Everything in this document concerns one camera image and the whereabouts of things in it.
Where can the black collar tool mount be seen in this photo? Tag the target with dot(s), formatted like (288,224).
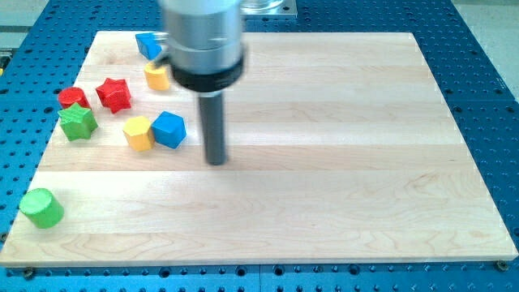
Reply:
(209,82)

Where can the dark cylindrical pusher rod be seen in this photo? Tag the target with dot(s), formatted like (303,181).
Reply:
(211,112)

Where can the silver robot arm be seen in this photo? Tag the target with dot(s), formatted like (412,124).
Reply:
(205,53)

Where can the blue cube block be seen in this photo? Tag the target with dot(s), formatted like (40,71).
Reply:
(169,129)

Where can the red star block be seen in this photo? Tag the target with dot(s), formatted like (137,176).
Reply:
(114,94)

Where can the green star block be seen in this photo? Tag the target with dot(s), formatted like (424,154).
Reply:
(77,122)

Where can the yellow cylinder block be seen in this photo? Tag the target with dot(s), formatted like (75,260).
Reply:
(156,76)

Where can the yellow hexagon block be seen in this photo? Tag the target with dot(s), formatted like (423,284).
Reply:
(138,133)

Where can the blue crescent block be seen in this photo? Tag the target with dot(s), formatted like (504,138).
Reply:
(148,45)

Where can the light wooden board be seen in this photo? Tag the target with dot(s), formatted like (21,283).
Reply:
(341,149)

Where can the red cylinder block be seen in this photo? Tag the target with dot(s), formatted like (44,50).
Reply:
(69,96)

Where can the green cylinder block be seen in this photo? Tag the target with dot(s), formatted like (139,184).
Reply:
(41,208)

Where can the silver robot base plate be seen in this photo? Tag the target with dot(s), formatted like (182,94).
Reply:
(274,8)

